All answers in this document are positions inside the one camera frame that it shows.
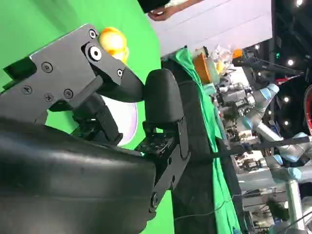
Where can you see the twisted orange white bread roll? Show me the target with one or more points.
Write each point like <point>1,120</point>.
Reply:
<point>112,40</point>

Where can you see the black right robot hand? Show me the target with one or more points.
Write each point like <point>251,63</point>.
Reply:
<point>61,175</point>

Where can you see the lilac plate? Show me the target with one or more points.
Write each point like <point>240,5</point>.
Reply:
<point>127,122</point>

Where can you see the orange crate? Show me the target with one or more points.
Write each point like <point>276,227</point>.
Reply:
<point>202,68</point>

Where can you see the black backdrop cloth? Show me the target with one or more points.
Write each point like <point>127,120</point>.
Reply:
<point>195,170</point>

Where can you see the person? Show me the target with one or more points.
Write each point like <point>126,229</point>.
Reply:
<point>151,5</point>

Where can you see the person's hand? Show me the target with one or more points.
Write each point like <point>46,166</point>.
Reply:
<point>163,13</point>

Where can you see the draped dark green cloth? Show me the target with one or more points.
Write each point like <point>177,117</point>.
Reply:
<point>207,114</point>

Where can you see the green table cloth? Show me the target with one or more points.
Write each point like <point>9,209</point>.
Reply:
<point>61,14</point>

